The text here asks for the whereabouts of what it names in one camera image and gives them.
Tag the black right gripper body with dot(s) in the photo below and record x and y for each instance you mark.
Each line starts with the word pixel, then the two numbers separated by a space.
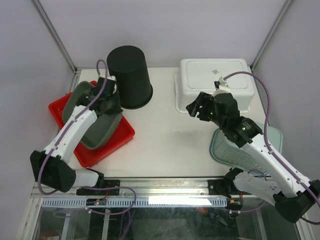
pixel 207 112

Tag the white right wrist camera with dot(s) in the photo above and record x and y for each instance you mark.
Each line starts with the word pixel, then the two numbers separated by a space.
pixel 221 87

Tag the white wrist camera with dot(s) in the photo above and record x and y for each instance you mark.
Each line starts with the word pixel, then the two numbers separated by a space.
pixel 111 85
pixel 221 87

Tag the white slotted cable duct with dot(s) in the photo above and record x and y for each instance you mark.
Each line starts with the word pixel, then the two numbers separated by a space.
pixel 140 202

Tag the aluminium mounting rail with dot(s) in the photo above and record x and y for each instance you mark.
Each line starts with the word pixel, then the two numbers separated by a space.
pixel 146 187

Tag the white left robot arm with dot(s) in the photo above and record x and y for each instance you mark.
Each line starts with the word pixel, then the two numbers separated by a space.
pixel 91 115

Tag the white plastic tub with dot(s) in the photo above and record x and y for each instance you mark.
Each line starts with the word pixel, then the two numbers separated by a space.
pixel 197 75

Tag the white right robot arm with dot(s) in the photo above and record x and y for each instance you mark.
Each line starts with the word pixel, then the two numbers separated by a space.
pixel 290 192

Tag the light teal perforated basket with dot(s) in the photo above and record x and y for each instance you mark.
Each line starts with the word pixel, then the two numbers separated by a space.
pixel 226 152

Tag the black ribbed waste bin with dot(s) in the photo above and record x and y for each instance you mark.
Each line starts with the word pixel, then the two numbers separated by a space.
pixel 128 64

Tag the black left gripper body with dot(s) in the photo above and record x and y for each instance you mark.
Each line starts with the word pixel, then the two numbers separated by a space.
pixel 114 106

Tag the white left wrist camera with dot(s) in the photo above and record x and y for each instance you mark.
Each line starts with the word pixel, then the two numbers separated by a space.
pixel 111 85

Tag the grey-green plastic basin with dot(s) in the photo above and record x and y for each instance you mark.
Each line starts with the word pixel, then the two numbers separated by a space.
pixel 99 133

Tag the red plastic tray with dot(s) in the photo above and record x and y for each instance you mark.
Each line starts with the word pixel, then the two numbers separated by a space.
pixel 90 157

